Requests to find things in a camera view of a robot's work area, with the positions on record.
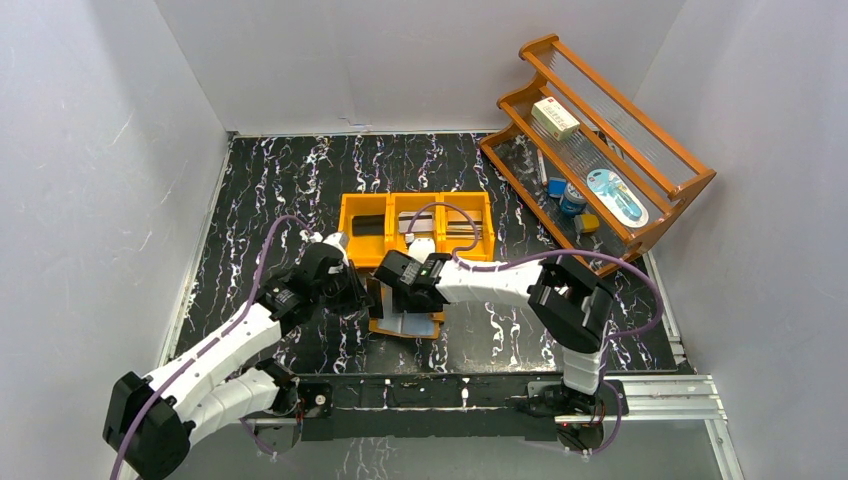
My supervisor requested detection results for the white pen marker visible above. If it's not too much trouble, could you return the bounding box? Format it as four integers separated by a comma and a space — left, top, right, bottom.
536, 149, 548, 186

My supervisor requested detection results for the orange three-compartment bin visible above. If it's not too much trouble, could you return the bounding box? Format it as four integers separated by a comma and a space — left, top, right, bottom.
338, 191, 495, 269

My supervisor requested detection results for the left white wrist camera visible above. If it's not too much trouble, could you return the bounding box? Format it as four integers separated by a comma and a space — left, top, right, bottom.
307, 231, 350, 256

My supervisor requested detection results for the orange card stack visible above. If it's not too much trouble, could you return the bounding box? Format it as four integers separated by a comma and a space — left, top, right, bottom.
445, 210, 484, 239

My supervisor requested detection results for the white red box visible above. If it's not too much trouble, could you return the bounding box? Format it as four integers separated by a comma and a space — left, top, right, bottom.
531, 96, 581, 141

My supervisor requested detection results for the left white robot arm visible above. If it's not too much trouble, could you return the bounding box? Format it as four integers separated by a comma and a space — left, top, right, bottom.
102, 232, 369, 479

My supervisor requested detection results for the black card in bin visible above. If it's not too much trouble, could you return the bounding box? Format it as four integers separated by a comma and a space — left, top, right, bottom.
351, 214, 386, 237

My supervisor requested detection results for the orange wooden shelf rack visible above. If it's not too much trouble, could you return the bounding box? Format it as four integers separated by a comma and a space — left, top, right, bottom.
479, 34, 716, 261

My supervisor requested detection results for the yellow grey sharpener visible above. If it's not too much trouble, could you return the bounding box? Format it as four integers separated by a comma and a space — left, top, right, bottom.
573, 213, 600, 235

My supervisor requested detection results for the blue eraser block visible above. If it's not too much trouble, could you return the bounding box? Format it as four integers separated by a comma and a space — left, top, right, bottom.
546, 177, 568, 199

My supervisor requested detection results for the silver card stack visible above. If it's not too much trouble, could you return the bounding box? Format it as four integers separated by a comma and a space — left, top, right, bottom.
398, 211, 435, 235

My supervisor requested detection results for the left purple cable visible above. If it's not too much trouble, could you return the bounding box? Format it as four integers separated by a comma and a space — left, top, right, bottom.
109, 215, 316, 480

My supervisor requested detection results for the orange card holder wallet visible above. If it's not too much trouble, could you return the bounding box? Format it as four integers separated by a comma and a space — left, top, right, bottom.
368, 309, 445, 339

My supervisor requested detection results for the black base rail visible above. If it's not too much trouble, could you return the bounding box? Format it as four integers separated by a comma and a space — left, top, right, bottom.
238, 370, 627, 444

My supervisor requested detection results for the blue packaged cutter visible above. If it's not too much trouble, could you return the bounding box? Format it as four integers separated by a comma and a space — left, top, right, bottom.
586, 169, 650, 229

